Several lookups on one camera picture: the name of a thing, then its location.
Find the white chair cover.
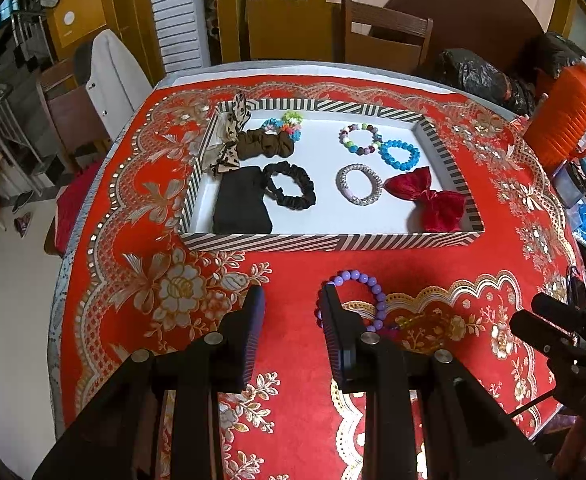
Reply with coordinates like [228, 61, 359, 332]
[74, 29, 155, 117]

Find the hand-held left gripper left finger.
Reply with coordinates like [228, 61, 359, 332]
[32, 285, 266, 480]

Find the brown scrunchie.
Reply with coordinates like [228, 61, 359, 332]
[235, 126, 296, 161]

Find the purple bead bracelet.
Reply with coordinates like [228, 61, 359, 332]
[314, 269, 390, 335]

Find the orange plastic container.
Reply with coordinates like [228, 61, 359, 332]
[522, 56, 586, 173]

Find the silver bracelet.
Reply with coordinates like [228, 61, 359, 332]
[335, 163, 383, 207]

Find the black scrunchie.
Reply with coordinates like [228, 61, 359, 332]
[263, 160, 318, 210]

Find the blue bead bracelet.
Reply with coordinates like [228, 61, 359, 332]
[378, 140, 421, 169]

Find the black cloth pouch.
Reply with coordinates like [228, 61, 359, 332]
[212, 165, 274, 236]

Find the red velvet bow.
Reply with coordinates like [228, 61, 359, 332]
[383, 166, 468, 234]

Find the multicolour bead bracelet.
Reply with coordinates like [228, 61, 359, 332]
[338, 123, 383, 157]

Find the round dark wooden table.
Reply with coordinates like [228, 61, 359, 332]
[382, 0, 548, 63]

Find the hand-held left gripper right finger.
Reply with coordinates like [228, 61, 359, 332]
[319, 283, 557, 480]

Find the red cloth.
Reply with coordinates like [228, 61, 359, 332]
[54, 161, 104, 257]

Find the red floral tablecloth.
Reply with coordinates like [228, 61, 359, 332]
[55, 72, 586, 480]

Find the black plastic bag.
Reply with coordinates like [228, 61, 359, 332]
[520, 31, 586, 83]
[432, 47, 538, 117]

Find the colourful spiky hair tie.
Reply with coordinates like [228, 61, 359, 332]
[262, 109, 303, 144]

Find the white louvred door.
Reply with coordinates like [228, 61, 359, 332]
[147, 0, 213, 75]

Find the metal rack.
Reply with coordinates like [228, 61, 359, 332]
[0, 7, 44, 211]

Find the wooden slatted chair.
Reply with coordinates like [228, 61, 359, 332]
[339, 0, 435, 77]

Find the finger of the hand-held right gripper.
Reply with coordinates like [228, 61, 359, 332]
[530, 291, 586, 342]
[510, 309, 586, 362]

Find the striped white tray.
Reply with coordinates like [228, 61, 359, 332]
[179, 97, 486, 253]

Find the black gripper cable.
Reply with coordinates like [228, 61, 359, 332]
[509, 389, 558, 419]

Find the leopard print bow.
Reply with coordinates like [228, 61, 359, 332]
[202, 91, 250, 177]

